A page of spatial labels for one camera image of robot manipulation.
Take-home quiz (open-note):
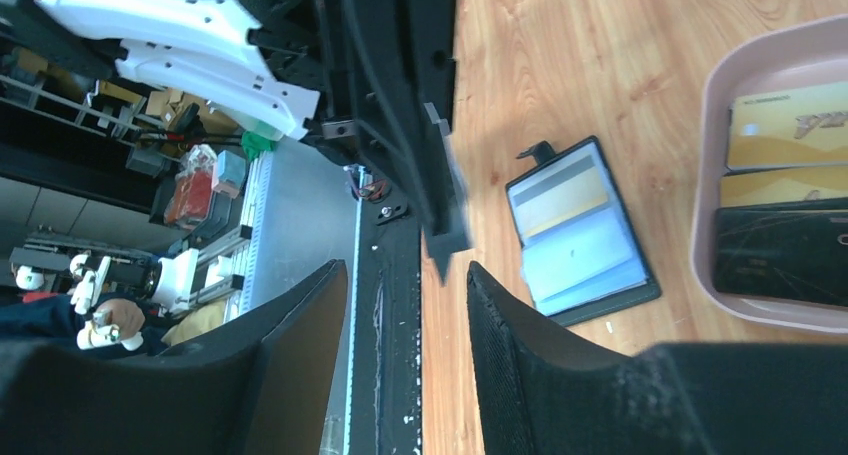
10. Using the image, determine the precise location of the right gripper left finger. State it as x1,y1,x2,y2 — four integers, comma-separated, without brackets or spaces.
1,259,348,454

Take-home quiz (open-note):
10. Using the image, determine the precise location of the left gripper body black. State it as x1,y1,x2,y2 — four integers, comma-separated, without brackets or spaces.
237,0,369,161

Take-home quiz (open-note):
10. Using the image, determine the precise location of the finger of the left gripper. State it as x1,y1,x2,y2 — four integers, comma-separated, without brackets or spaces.
341,0,471,279

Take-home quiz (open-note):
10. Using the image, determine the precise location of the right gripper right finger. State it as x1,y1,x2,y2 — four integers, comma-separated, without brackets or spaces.
467,262,847,454

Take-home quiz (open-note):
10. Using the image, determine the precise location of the black leather card holder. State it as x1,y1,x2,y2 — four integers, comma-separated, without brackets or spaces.
505,136,662,327

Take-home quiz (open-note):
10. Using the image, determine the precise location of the grey credit card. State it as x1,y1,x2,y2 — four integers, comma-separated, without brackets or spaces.
506,154,609,245

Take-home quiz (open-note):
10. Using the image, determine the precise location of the black credit card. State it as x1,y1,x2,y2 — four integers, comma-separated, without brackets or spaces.
712,198,847,307

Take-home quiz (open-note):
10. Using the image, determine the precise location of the gold credit card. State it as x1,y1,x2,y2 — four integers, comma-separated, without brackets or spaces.
726,81,847,170
719,165,847,208

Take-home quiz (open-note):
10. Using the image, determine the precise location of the pink oval tray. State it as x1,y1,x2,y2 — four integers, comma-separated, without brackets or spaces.
690,15,847,335

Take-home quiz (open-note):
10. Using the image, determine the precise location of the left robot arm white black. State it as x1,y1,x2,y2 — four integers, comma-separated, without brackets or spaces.
1,0,470,273

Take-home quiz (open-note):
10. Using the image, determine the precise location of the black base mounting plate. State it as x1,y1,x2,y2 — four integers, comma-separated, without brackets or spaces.
344,168,423,454

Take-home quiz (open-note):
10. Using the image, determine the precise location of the person in blue sleeve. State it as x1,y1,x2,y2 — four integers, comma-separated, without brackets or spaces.
0,289,230,361

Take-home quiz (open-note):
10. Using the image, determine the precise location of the background storage shelf rack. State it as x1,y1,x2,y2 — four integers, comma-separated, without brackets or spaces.
0,41,266,255

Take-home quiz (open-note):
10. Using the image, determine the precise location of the aluminium frame rail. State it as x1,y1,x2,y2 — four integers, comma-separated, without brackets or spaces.
192,140,358,454

